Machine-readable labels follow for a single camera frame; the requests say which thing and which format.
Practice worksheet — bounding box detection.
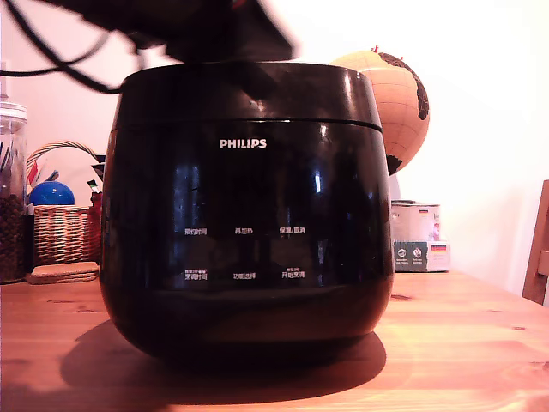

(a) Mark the black rice cooker lid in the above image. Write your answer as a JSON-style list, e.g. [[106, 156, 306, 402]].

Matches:
[[112, 61, 383, 130]]

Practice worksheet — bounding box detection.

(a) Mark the black Philips rice cooker body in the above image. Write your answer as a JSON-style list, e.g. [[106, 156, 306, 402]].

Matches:
[[99, 119, 396, 365]]

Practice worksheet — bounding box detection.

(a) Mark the cork globe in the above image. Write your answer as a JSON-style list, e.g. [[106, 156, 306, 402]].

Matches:
[[329, 45, 431, 176]]

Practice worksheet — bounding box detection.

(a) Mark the blue ball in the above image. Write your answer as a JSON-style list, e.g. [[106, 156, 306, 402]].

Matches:
[[28, 180, 76, 207]]

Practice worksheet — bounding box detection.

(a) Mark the white carton box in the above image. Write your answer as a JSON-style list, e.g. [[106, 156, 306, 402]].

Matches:
[[390, 199, 442, 244]]

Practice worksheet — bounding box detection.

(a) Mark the woven wicker basket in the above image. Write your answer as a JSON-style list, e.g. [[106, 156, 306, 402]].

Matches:
[[26, 140, 103, 267]]

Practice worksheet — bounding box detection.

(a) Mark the green and white flat box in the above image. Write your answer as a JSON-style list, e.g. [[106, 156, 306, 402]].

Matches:
[[393, 239, 452, 273]]

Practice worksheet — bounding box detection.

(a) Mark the glass jar with coffee beans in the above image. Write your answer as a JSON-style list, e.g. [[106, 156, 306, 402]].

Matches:
[[0, 101, 29, 285]]

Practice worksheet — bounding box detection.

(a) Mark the wooden chair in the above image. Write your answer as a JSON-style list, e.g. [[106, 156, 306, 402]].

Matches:
[[522, 179, 549, 306]]

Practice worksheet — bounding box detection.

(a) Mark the black cable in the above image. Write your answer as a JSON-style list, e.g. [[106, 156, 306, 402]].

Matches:
[[2, 0, 124, 94], [0, 32, 111, 78]]

